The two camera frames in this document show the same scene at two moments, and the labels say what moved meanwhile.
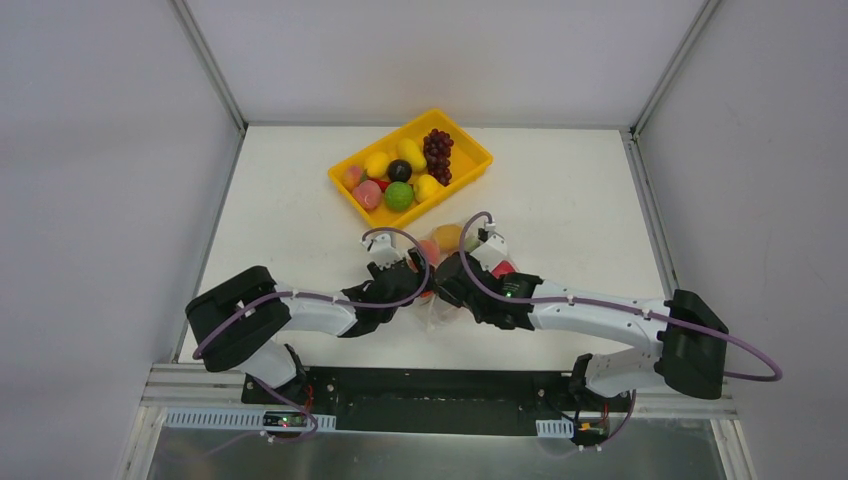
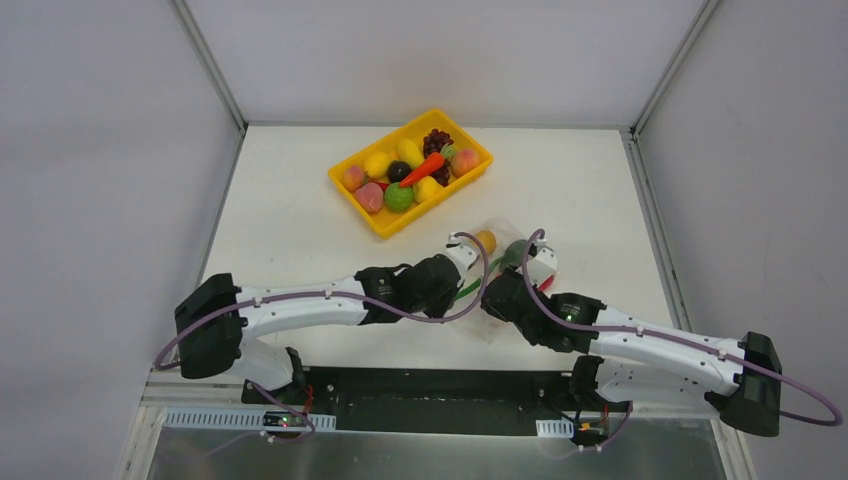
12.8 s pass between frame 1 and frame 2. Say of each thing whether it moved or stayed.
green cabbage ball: stayed
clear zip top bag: moved
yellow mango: stayed
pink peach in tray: stayed
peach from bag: moved
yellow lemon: stayed
